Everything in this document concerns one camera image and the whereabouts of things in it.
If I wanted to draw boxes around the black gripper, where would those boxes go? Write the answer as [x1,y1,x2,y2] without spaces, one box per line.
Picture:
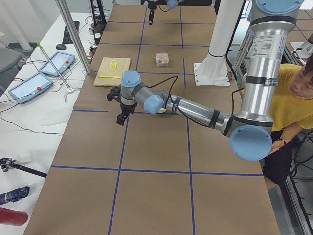
[116,102,137,126]
[148,1,157,25]

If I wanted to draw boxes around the white bowl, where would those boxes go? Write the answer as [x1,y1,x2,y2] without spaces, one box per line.
[158,108,167,114]

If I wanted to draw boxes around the clear plastic egg box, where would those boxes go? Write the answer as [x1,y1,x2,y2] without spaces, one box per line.
[156,52,169,67]

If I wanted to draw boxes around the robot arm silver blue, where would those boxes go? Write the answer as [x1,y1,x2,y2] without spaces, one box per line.
[140,0,183,25]
[107,0,302,161]

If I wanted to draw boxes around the white small box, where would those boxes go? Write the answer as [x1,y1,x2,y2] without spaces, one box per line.
[16,152,33,164]

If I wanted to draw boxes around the wooden cutting board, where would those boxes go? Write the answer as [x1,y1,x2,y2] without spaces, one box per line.
[93,57,131,88]

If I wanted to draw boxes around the yellow plastic knife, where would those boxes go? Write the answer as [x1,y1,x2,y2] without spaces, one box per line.
[99,75,121,79]

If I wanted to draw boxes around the yellow lemon slices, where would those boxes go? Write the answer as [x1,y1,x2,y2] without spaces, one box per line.
[109,60,118,71]

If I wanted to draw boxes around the metal rod with green tip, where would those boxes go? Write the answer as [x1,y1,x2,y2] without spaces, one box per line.
[36,42,74,93]

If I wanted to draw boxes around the far teach pendant tablet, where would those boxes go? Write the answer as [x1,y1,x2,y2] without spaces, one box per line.
[38,51,76,77]

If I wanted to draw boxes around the teach pendant tablet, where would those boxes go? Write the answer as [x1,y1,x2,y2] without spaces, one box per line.
[38,51,76,77]
[8,72,53,103]

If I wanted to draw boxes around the black keyboard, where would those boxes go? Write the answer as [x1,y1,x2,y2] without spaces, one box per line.
[62,20,80,45]

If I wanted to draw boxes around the near teach pendant tablet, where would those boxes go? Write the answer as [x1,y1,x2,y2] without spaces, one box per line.
[8,72,53,103]

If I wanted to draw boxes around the black computer mouse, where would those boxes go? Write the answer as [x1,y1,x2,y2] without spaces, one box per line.
[55,44,67,50]

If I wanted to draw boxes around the black tripod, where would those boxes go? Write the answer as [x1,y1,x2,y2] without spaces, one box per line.
[0,158,47,178]

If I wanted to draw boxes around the folded blue umbrella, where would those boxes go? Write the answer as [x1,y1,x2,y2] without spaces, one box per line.
[0,186,30,205]

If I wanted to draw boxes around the red cylinder bottle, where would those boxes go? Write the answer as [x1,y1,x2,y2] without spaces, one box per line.
[0,208,28,226]

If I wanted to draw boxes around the person in yellow shirt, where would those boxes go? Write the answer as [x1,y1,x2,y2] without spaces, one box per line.
[263,63,313,185]

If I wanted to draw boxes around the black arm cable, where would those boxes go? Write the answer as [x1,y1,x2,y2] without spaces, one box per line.
[146,75,235,123]

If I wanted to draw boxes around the aluminium frame post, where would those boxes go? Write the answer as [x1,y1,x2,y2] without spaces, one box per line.
[55,0,91,74]

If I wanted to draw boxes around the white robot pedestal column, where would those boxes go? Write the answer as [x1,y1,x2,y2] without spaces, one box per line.
[194,0,245,86]

